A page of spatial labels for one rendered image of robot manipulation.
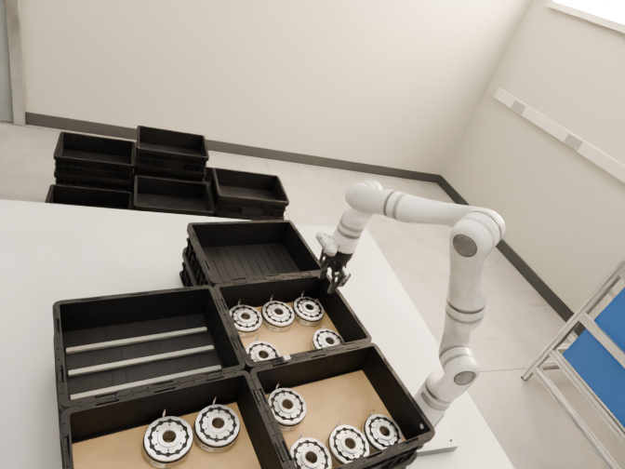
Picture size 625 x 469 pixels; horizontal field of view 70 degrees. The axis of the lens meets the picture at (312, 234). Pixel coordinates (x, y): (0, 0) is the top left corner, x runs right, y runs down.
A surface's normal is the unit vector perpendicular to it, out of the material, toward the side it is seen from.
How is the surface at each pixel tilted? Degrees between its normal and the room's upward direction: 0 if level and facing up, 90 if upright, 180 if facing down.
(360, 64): 90
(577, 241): 90
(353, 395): 0
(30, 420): 0
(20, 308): 0
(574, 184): 90
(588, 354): 90
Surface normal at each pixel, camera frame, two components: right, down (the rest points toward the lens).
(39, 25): 0.28, 0.61
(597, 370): -0.91, -0.07
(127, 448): 0.29, -0.79
